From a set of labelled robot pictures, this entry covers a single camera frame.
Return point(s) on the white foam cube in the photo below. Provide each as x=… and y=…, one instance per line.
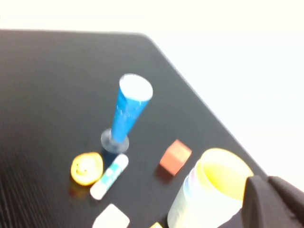
x=111, y=217

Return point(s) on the pale green plastic cup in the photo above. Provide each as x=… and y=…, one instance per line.
x=190, y=213

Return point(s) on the yellow foam cube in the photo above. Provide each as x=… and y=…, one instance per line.
x=156, y=225

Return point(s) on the orange foam cube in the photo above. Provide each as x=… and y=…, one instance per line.
x=174, y=159

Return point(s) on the white green glue stick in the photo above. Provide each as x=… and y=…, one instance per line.
x=109, y=177

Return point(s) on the yellow rubber duck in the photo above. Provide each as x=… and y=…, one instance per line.
x=86, y=168

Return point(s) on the clear footed conical glass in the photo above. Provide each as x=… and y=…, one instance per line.
x=114, y=146

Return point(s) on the yellow plastic cup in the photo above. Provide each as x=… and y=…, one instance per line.
x=221, y=180

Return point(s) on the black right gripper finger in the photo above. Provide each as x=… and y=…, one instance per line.
x=273, y=206

